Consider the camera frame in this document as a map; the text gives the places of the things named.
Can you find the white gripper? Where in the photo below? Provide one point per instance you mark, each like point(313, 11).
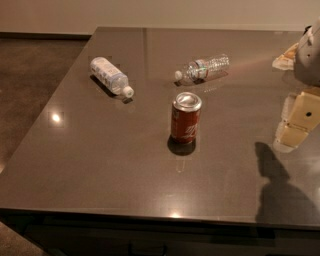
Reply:
point(308, 61)

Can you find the red coke can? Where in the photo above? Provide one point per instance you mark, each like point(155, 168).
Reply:
point(185, 116)

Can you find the clear empty water bottle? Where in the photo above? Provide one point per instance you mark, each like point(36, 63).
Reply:
point(203, 68)

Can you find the white labelled water bottle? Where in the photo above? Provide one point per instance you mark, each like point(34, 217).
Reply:
point(110, 76)

